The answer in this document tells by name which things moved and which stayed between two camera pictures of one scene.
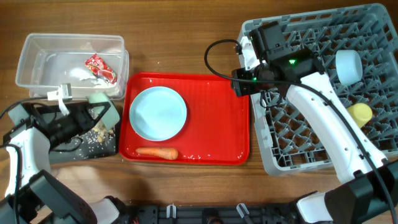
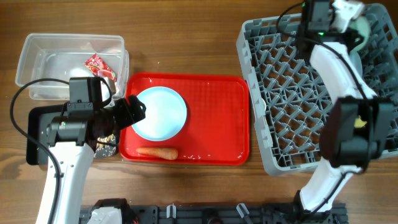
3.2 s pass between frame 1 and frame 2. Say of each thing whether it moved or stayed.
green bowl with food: moved
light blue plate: stayed
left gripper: moved
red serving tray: stayed
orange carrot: stayed
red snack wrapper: stayed
